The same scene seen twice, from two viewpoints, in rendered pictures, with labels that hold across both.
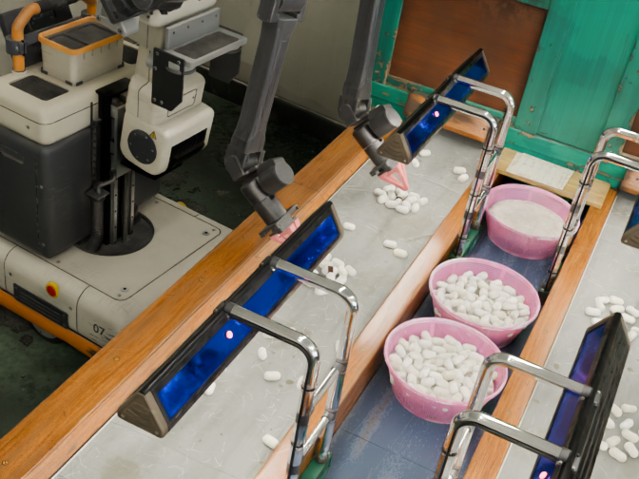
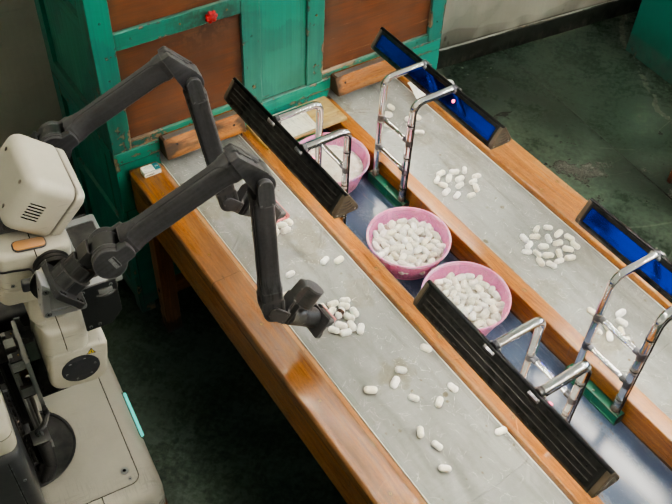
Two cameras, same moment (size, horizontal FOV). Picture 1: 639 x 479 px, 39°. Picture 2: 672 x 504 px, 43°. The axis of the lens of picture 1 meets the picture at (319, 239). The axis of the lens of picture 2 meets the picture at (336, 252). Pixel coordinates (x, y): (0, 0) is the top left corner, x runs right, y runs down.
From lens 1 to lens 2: 1.69 m
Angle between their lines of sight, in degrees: 44
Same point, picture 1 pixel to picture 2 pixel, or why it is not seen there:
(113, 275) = (98, 472)
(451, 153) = not seen: hidden behind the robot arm
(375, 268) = (345, 284)
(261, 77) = (271, 243)
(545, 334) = (462, 229)
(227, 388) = (437, 434)
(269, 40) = (268, 215)
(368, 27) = (214, 134)
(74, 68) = not seen: outside the picture
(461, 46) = not seen: hidden behind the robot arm
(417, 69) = (153, 119)
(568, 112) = (278, 71)
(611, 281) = (418, 162)
